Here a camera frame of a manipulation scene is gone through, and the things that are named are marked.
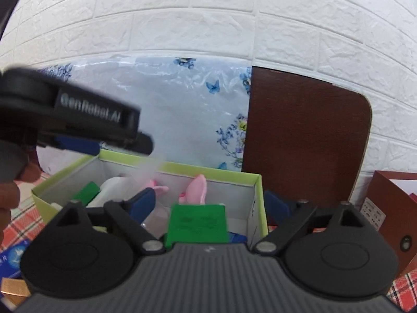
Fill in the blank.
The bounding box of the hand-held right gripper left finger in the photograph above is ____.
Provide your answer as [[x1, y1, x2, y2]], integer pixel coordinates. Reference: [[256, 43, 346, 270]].
[[56, 187, 167, 256]]

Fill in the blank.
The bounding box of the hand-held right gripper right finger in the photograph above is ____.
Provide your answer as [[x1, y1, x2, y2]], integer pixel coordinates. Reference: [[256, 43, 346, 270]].
[[252, 190, 363, 257]]

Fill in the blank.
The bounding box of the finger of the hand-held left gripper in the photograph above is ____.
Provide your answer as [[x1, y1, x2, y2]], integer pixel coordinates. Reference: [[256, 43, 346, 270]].
[[124, 131, 154, 156], [54, 135, 101, 156]]

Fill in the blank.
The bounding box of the white glove pink cuff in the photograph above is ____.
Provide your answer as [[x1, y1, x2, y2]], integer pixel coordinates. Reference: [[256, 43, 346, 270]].
[[179, 174, 209, 205], [88, 176, 170, 207]]

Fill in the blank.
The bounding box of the small green plastic item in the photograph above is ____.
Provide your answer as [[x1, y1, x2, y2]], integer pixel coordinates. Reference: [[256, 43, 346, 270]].
[[70, 183, 100, 207]]

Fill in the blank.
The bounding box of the light green cardboard box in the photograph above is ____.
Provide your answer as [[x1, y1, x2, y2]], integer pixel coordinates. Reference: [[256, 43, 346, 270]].
[[32, 150, 269, 245]]

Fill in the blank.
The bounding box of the blue printed packet box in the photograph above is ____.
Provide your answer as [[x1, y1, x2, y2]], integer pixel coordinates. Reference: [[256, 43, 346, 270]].
[[0, 241, 30, 279]]

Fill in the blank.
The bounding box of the gold carton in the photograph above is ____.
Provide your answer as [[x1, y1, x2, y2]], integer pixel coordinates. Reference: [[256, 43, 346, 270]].
[[0, 279, 28, 305]]

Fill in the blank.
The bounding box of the person's left hand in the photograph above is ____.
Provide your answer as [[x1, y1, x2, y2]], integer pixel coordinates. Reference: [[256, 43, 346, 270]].
[[0, 161, 43, 235]]

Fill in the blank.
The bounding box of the floral plastic bedding package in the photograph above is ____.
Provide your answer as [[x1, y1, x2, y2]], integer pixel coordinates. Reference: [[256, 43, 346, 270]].
[[36, 55, 253, 173]]

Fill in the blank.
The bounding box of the brown wooden headboard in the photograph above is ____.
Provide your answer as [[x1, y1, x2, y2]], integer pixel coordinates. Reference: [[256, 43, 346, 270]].
[[241, 66, 372, 232]]

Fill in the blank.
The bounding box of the plaid bed sheet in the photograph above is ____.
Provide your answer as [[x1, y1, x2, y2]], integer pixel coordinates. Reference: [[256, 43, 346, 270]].
[[0, 173, 417, 312]]

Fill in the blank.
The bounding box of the brown cardboard shoe box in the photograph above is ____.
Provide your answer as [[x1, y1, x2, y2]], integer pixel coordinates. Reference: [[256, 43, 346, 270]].
[[360, 170, 417, 278]]

